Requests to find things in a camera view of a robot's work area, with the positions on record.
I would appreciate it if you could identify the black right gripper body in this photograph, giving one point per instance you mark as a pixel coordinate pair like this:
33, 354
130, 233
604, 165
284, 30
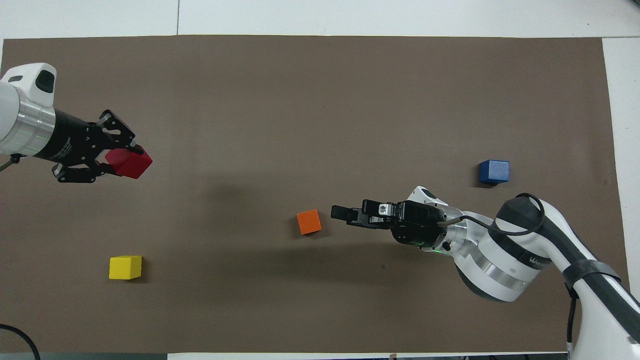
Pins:
417, 225

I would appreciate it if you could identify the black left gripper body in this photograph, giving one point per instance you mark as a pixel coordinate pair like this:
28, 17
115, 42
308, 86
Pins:
72, 142

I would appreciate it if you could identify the red wooden block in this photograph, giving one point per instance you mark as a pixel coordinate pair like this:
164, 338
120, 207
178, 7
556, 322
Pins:
131, 164

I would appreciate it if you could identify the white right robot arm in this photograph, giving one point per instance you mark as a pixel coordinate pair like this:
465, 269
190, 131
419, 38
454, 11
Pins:
525, 255

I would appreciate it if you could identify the orange wooden block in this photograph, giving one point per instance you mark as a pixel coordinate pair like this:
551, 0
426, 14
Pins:
309, 222

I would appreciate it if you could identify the blue wooden block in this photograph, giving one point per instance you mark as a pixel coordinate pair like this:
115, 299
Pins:
494, 171

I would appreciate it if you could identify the yellow wooden block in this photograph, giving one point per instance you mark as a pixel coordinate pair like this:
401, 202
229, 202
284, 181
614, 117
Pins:
125, 267

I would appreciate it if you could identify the brown table mat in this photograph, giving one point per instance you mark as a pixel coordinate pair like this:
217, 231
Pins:
320, 100

